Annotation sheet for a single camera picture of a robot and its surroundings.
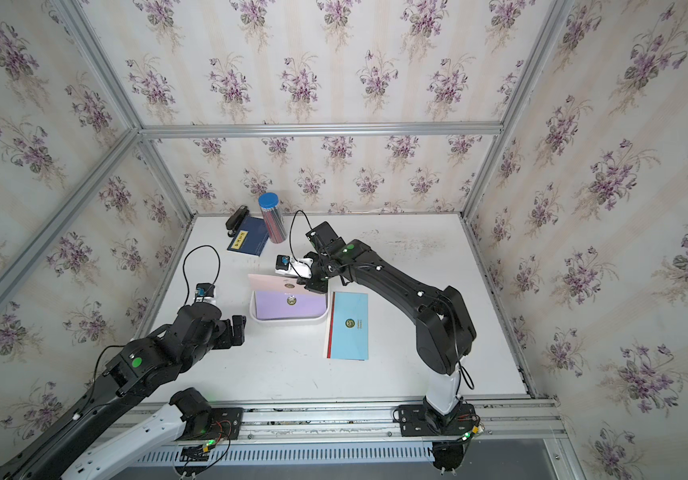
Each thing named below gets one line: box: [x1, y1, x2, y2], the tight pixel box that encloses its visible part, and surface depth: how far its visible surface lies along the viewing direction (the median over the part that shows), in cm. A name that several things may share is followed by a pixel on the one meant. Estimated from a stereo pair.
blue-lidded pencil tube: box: [258, 192, 288, 244], surface depth 103 cm
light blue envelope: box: [331, 291, 369, 361], surface depth 92 cm
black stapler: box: [225, 205, 250, 237], surface depth 117 cm
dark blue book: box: [226, 216, 269, 257], surface depth 113 cm
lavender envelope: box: [254, 291, 328, 320], surface depth 92 cm
